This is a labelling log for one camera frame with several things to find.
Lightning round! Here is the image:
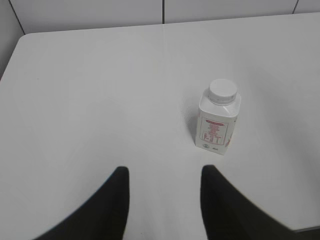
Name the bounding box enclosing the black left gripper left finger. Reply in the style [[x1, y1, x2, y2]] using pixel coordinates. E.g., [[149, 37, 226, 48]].
[[37, 166, 129, 240]]

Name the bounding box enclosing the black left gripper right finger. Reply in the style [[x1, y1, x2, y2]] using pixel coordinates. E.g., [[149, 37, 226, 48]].
[[200, 165, 300, 240]]

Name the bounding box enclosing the white yogurt bottle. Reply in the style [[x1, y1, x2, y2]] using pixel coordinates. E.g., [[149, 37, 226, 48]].
[[195, 86, 241, 155]]

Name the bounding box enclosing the white bottle cap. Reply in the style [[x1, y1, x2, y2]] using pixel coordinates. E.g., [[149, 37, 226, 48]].
[[208, 78, 238, 105]]

